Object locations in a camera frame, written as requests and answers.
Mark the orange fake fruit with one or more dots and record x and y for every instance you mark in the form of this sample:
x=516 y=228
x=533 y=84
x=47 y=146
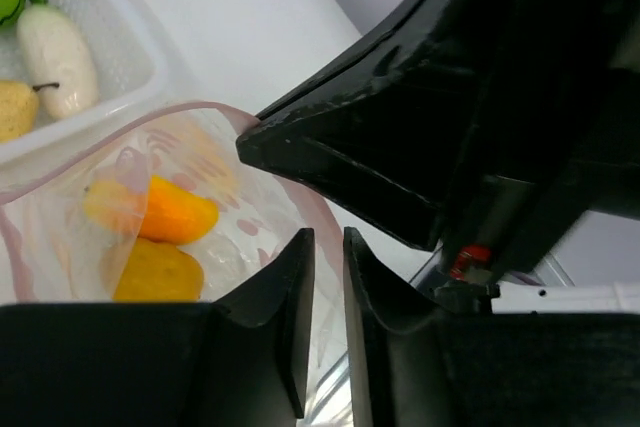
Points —
x=159 y=272

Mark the pale yellow fake pear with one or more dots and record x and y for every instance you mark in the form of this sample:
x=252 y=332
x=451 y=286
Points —
x=19 y=106

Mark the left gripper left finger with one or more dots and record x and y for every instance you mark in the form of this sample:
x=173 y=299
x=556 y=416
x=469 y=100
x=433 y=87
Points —
x=239 y=361

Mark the clear plastic perforated bin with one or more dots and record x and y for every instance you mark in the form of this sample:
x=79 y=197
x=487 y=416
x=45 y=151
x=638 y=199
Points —
x=130 y=60

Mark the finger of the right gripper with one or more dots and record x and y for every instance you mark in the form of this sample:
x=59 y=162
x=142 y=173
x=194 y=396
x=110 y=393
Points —
x=378 y=129

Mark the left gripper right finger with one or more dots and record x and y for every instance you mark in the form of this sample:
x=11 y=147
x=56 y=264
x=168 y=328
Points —
x=412 y=363

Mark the yellow fake banana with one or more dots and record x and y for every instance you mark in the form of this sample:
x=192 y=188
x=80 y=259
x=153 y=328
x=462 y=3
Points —
x=164 y=213

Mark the clear zip top bag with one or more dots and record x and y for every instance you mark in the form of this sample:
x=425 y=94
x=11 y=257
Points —
x=52 y=253

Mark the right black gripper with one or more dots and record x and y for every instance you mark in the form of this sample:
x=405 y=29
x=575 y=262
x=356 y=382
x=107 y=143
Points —
x=554 y=134

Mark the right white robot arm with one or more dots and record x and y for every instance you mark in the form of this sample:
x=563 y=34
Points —
x=550 y=292

